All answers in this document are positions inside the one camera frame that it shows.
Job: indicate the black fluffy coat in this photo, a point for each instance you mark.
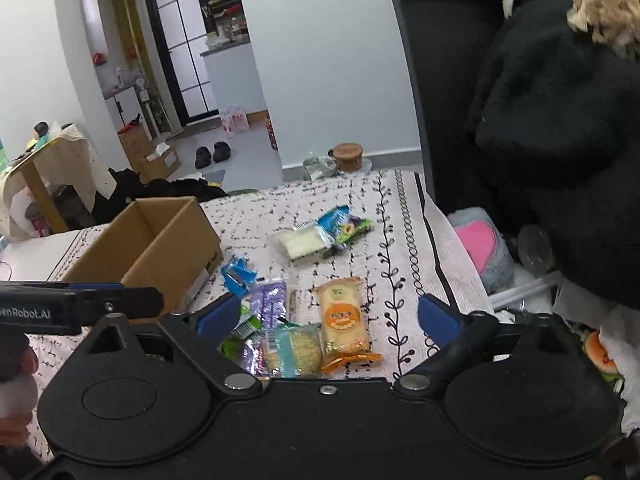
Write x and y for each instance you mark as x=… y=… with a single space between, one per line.
x=565 y=160

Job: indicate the teal rice cracker packet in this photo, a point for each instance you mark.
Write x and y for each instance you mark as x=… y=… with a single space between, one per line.
x=297 y=350

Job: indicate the brown cardboard box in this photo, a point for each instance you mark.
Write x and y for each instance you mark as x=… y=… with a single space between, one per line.
x=165 y=245

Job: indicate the white cake packet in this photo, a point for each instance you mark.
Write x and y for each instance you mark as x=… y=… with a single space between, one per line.
x=302 y=244

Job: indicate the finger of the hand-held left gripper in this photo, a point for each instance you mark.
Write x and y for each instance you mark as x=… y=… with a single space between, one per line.
x=130 y=302
x=97 y=287

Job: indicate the low open cardboard box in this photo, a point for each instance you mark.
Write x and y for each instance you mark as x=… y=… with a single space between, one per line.
x=162 y=160

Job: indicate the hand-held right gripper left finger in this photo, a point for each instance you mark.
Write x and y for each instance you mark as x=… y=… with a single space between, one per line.
x=217 y=314

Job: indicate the kitchen shelf with bottles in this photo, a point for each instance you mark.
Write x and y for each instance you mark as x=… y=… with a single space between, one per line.
x=225 y=10

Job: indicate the small doll figure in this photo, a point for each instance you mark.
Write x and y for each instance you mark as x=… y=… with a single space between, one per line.
x=40 y=131

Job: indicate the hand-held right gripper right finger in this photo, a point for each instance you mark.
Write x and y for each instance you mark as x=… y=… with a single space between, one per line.
x=439 y=322

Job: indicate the printed white blanket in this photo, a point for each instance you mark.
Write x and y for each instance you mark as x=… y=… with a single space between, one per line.
x=350 y=195

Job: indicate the red snack bag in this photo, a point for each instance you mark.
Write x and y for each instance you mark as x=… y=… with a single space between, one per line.
x=270 y=131

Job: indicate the wooden table with spotted cloth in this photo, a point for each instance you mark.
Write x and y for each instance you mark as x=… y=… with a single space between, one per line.
x=60 y=160

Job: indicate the pink plastic bag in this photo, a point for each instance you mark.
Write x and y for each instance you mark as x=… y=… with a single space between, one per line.
x=235 y=120

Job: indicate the black clothes pile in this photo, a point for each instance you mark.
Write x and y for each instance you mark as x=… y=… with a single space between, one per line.
x=150 y=192

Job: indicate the small purple snack packet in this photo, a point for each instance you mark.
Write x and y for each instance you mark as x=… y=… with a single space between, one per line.
x=255 y=357

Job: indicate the blue green plum packet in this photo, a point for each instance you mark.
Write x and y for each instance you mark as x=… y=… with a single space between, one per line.
x=345 y=225

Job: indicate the orange bread packet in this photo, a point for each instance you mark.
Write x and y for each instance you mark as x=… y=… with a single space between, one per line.
x=342 y=325

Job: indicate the black headboard panel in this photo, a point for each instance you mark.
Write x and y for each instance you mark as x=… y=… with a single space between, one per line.
x=440 y=60

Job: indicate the black slipper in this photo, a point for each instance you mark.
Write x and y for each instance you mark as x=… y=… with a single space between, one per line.
x=221 y=151
x=202 y=156

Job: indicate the green snack packet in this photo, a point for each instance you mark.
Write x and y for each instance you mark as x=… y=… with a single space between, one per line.
x=231 y=346

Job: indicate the brown paper tub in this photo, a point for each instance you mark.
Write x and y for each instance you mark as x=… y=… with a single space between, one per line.
x=347 y=156

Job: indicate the green cloth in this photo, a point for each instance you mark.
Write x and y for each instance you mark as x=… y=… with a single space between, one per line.
x=244 y=191

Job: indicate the black framed glass door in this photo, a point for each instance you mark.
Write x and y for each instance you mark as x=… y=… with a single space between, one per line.
x=177 y=40

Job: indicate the hamburger plush toy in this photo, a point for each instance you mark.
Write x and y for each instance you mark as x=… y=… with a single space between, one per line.
x=600 y=352

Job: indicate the grey cushion with pink heart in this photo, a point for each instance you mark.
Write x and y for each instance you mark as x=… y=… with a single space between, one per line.
x=482 y=245

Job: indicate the clear plastic bag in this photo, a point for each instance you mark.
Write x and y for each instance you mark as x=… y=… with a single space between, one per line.
x=319 y=167

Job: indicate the pale purple snack packet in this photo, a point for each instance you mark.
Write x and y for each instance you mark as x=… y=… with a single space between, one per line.
x=267 y=300

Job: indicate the small blue snack packet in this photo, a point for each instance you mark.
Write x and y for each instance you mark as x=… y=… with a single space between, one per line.
x=239 y=272

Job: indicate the blue floor mat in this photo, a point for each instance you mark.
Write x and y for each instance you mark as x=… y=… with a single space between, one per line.
x=217 y=176

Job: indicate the person's left hand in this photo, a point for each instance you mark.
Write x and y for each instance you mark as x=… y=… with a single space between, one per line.
x=12 y=360

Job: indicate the tall cardboard box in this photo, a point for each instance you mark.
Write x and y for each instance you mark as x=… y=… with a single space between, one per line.
x=134 y=144

